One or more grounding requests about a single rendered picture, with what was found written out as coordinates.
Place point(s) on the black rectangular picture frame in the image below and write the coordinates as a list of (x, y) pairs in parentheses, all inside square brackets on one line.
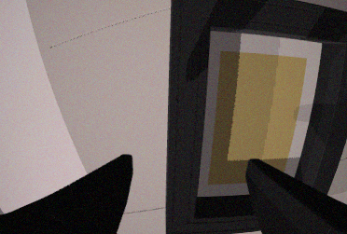
[(249, 79)]

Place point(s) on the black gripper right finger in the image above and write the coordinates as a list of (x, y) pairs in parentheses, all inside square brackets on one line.
[(285, 205)]

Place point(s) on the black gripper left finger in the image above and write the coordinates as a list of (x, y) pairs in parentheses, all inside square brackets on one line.
[(94, 204)]

